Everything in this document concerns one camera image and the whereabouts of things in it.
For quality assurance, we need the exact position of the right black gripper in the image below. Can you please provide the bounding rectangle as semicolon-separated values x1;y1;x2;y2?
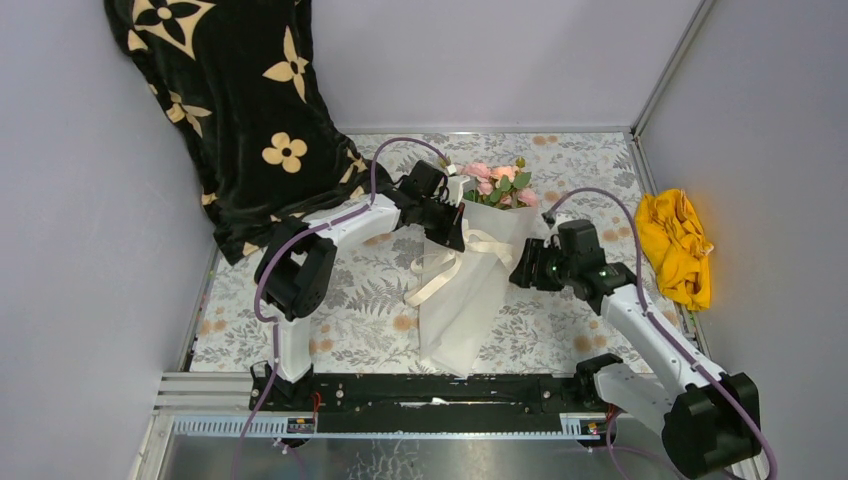
507;238;577;293

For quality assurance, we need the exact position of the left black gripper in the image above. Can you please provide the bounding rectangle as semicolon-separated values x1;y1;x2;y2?
413;196;463;251

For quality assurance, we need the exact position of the cream printed ribbon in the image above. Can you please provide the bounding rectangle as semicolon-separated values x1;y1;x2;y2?
404;220;513;307

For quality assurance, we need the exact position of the pink fake flower bouquet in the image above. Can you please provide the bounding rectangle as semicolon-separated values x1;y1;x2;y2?
440;157;539;210

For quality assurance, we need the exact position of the white translucent wrapping paper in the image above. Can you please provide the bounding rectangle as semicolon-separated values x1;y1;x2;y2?
416;202;538;377

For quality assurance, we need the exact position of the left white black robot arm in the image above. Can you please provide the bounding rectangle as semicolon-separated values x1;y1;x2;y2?
254;161;471;411

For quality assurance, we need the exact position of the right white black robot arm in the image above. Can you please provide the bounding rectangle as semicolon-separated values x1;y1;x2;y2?
509;220;764;479

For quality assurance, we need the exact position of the black blanket with cream flowers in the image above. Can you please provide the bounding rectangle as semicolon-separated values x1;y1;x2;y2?
104;0;387;264

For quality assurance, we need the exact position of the yellow cloth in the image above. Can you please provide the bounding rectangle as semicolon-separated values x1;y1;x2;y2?
635;189;714;311

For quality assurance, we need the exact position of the floral patterned table mat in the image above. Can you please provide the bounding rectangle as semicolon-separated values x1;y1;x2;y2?
189;132;648;374

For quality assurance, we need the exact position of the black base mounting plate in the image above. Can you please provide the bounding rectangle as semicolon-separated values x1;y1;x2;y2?
249;371;612;435

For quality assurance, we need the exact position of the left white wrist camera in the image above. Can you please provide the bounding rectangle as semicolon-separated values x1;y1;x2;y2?
446;164;472;206

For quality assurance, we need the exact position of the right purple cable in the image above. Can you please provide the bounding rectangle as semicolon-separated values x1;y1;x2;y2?
543;187;780;480

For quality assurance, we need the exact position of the purple cable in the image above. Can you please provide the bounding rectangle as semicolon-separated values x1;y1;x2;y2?
543;187;780;480
231;137;458;480

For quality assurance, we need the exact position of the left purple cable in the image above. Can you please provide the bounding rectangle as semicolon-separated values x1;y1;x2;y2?
231;137;458;480

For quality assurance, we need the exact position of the aluminium frame rail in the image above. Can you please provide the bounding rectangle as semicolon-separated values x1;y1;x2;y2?
129;370;770;480

